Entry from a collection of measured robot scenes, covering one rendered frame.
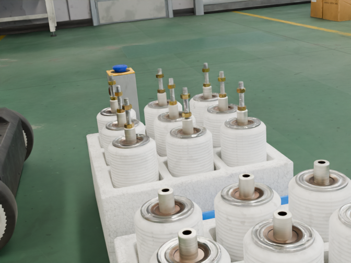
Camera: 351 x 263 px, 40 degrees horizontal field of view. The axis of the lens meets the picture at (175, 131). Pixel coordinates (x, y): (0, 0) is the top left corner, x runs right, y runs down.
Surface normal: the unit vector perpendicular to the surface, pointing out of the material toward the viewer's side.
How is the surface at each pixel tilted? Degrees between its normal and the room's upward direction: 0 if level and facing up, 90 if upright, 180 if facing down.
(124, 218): 90
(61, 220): 0
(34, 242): 0
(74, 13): 90
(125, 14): 90
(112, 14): 90
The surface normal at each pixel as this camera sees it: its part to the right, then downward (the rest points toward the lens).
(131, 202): 0.25, 0.29
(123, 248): -0.08, -0.94
